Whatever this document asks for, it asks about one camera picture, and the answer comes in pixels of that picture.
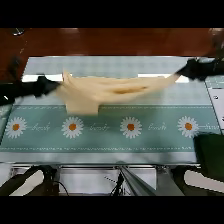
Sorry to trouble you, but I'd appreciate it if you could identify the cream T-shirt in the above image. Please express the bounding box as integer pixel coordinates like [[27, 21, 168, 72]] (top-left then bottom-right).
[[54, 69, 181, 117]]

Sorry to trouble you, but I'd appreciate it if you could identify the black cable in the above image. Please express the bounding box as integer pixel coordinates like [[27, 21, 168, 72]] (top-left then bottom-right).
[[52, 179, 70, 197], [104, 171, 127, 197]]

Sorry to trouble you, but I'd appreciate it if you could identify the silver frame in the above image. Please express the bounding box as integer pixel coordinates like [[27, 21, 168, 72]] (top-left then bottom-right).
[[0, 75, 224, 197]]

